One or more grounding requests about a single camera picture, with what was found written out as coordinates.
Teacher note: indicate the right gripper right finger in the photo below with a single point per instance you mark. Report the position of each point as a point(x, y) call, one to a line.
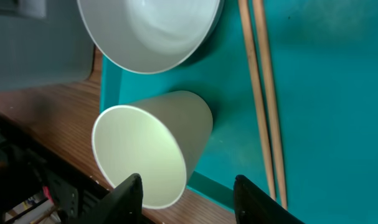
point(253, 206)

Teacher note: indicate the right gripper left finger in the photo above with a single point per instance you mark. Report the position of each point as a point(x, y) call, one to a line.
point(122, 205)

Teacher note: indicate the pale green cup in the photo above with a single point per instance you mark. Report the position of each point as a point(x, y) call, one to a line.
point(160, 138)

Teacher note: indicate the teal serving tray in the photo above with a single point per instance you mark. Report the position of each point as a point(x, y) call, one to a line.
point(325, 71)

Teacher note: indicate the grey bowl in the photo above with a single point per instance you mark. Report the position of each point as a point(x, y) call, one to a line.
point(149, 36)

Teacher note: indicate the grey plastic dish rack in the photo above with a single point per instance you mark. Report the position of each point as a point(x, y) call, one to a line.
point(43, 43)

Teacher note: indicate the lower wooden chopstick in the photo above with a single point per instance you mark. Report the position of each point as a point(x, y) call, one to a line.
point(257, 94)

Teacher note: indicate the wooden chopstick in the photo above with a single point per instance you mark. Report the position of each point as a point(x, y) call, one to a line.
point(266, 60)
point(257, 94)

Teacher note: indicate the upper wooden chopstick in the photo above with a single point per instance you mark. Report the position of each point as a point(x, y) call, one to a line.
point(266, 60)

